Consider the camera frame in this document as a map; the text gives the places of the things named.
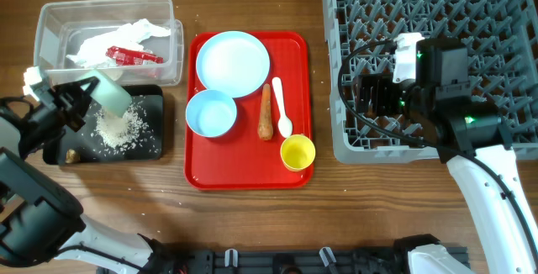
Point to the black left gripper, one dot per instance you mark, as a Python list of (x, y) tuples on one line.
[(75, 109)]

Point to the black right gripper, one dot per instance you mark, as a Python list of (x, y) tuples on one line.
[(380, 85)]

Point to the green bowl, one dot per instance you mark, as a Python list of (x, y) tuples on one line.
[(108, 93)]

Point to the pile of white rice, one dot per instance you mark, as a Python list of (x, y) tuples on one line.
[(121, 133)]

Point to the brown food scrap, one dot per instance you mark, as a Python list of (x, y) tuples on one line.
[(72, 157)]

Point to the white paper napkin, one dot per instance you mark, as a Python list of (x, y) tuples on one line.
[(91, 53)]

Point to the yellow plastic cup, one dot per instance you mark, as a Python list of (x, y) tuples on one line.
[(297, 152)]

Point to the orange carrot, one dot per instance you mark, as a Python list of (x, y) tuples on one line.
[(265, 128)]

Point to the small light blue bowl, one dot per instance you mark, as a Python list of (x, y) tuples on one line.
[(211, 113)]

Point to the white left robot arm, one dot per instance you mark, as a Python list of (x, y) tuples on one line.
[(40, 219)]

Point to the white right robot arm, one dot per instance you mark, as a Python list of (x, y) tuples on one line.
[(427, 101)]

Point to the black waste tray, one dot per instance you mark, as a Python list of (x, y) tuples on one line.
[(89, 146)]

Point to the clear plastic waste bin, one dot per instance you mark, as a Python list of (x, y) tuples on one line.
[(63, 27)]

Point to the grey dishwasher rack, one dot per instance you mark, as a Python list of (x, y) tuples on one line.
[(501, 38)]

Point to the red snack wrapper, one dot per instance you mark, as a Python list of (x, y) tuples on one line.
[(125, 57)]

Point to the white plastic spoon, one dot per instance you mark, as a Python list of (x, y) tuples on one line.
[(284, 124)]

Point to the large light blue plate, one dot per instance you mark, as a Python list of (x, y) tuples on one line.
[(233, 62)]

